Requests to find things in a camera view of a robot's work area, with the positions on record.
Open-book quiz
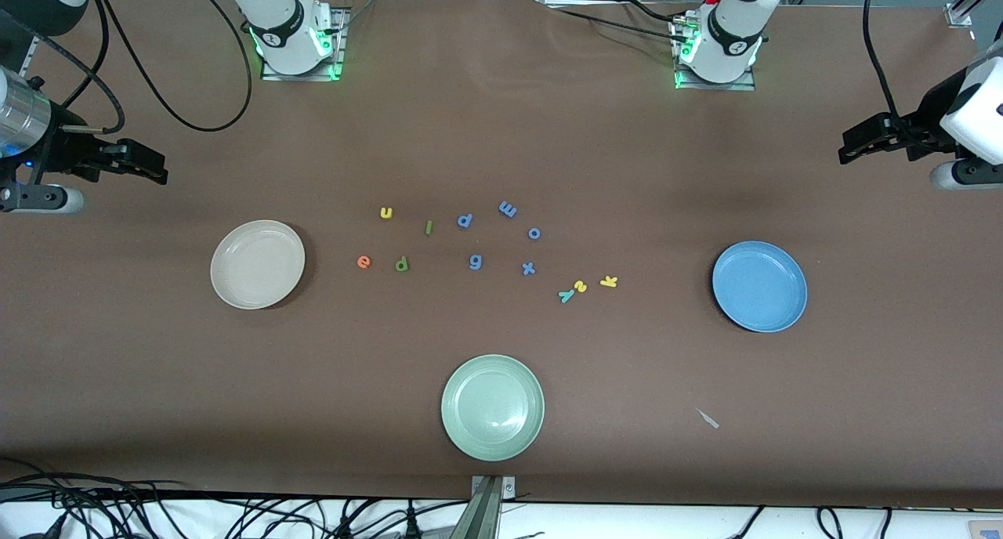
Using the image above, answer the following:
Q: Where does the beige brown plate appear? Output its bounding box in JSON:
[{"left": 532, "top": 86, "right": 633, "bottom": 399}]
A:
[{"left": 210, "top": 220, "right": 306, "bottom": 310}]

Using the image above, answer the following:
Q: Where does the blue plate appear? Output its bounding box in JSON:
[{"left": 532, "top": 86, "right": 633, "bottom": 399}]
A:
[{"left": 712, "top": 241, "right": 808, "bottom": 333}]

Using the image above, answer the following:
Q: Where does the brown table mat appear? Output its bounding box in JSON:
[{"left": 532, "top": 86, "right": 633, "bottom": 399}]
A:
[{"left": 0, "top": 0, "right": 1003, "bottom": 510}]

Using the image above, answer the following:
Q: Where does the green plate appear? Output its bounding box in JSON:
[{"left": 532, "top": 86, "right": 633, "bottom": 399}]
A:
[{"left": 440, "top": 354, "right": 545, "bottom": 462}]

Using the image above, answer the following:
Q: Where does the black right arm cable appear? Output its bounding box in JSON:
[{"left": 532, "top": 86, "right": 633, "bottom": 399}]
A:
[{"left": 16, "top": 0, "right": 253, "bottom": 132}]

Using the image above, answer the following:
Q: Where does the black base power cable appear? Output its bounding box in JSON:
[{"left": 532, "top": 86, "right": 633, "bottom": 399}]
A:
[{"left": 549, "top": 0, "right": 690, "bottom": 45}]

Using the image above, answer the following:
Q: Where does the black cable tangle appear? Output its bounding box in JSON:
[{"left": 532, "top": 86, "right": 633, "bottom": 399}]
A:
[{"left": 0, "top": 457, "right": 471, "bottom": 539}]

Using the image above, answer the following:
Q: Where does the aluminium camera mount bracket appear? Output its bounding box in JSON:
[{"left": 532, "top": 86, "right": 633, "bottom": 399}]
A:
[{"left": 451, "top": 475, "right": 516, "bottom": 539}]

